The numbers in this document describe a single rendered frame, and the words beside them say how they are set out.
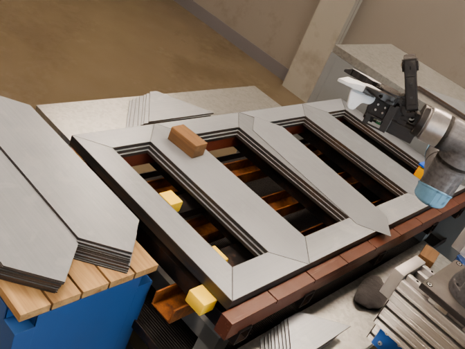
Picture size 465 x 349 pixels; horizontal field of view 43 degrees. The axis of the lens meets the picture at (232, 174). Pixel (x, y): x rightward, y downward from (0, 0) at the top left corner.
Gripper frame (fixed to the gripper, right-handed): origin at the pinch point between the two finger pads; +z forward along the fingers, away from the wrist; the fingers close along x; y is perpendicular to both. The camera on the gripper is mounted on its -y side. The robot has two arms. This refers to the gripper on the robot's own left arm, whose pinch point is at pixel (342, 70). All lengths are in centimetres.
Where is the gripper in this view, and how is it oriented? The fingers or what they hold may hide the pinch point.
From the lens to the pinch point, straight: 129.7
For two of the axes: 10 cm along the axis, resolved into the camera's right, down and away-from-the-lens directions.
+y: -3.9, 8.4, 3.8
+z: -8.8, -4.6, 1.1
